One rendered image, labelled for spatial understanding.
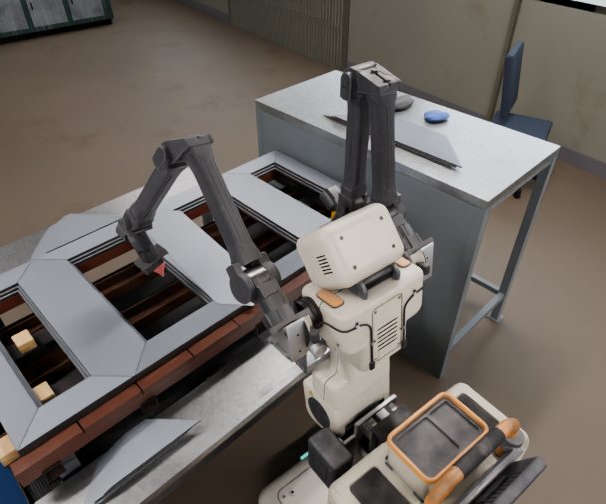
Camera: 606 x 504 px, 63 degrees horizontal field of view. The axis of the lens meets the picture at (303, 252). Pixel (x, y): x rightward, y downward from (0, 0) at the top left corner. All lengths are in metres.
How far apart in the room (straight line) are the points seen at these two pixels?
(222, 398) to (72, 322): 0.55
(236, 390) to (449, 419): 0.68
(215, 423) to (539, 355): 1.82
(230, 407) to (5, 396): 0.64
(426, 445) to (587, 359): 1.76
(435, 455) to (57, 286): 1.36
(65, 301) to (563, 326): 2.47
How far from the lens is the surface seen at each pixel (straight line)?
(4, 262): 2.35
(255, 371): 1.73
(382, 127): 1.30
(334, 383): 1.42
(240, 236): 1.19
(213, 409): 1.67
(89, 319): 1.79
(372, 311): 1.18
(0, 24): 8.13
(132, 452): 1.60
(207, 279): 1.82
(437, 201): 2.05
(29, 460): 1.56
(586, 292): 3.38
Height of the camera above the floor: 2.05
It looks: 39 degrees down
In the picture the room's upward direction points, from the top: straight up
